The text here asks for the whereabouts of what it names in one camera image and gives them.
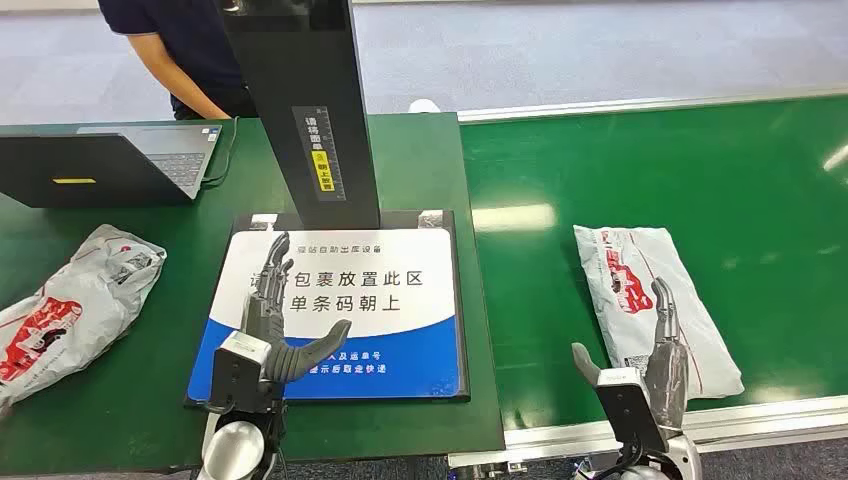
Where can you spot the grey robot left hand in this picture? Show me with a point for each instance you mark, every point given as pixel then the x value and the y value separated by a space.
pixel 265 318

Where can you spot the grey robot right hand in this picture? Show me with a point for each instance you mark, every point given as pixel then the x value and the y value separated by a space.
pixel 669 384

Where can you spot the grey poly mailer package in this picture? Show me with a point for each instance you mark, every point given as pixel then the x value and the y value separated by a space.
pixel 636 252
pixel 79 298

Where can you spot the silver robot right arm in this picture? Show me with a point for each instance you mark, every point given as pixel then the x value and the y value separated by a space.
pixel 686 460

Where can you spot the person's right forearm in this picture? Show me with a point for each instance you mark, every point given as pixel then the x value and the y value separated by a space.
pixel 172 76

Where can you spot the weighing platform with printed sign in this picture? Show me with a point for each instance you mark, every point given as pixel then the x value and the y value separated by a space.
pixel 397 298

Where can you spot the black weighing device column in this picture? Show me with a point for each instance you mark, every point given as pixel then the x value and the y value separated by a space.
pixel 298 79

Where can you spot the silver tape piece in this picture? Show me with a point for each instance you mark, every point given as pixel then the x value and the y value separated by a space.
pixel 430 219
pixel 264 222

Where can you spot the black ruler label sticker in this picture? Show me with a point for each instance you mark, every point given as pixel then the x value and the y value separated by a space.
pixel 319 152

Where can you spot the green conveyor belt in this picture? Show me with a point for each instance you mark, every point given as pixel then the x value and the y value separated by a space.
pixel 662 166

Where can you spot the dark grey laptop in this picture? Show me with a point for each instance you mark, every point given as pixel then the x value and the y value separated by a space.
pixel 86 166

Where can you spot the white rounded object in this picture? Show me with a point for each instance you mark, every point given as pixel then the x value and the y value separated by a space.
pixel 424 106

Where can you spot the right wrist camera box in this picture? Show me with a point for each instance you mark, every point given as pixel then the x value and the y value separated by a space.
pixel 629 411

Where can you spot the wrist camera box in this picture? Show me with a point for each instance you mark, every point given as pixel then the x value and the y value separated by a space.
pixel 238 371
pixel 629 411

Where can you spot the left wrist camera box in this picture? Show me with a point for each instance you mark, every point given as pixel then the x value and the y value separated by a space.
pixel 238 371

